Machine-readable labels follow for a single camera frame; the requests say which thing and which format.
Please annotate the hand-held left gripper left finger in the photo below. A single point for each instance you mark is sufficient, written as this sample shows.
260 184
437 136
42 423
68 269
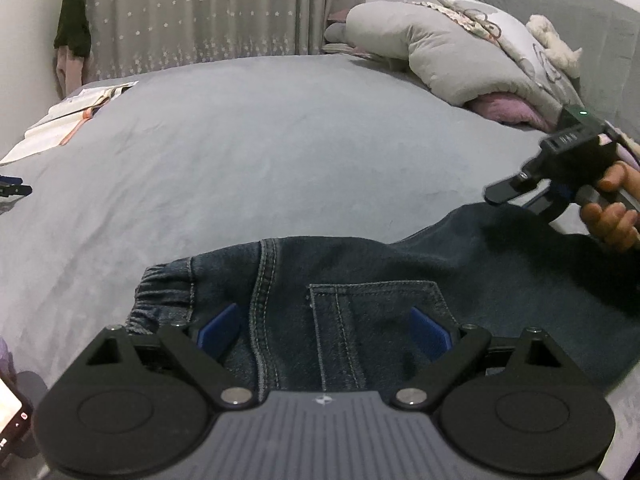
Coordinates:
220 332

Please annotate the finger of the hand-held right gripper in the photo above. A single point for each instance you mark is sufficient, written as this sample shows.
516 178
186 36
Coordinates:
550 205
505 191

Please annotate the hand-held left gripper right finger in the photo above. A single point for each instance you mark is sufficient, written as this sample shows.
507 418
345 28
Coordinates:
430 332

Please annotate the blue denim jeans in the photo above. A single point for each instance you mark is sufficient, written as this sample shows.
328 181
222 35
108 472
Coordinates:
350 270

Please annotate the person's right hand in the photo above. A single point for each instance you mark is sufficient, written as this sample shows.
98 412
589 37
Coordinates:
607 220

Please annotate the pink folded blanket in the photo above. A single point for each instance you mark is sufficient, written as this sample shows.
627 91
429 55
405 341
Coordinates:
500 110

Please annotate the white plush toy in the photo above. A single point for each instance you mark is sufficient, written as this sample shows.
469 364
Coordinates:
555 42

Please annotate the grey quilted headboard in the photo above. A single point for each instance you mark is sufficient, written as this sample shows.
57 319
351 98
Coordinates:
605 35

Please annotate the grey flower-print pillow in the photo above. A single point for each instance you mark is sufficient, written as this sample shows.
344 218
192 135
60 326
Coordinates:
500 25

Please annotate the light grey folded duvet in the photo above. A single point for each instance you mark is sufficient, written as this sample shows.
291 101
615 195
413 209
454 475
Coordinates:
435 55

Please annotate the purple cloth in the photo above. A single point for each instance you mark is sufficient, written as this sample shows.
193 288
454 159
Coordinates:
4 357

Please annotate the smartphone with lit screen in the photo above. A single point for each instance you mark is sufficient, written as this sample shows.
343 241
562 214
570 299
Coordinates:
10 405

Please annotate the folded cloth pile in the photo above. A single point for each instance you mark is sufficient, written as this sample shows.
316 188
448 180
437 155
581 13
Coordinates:
337 35

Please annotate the black tool with blue tips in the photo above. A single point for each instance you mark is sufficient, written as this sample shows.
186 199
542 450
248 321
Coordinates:
15 189

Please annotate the open book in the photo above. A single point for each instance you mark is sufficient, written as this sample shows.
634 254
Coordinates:
55 120

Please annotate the pink hanging garment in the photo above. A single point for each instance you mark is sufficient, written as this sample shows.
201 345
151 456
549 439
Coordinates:
67 70

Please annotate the grey star-print curtain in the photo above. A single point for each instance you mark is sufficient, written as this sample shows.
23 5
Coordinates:
200 10

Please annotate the dark hanging garment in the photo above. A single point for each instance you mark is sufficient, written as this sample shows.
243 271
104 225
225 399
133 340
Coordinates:
72 25

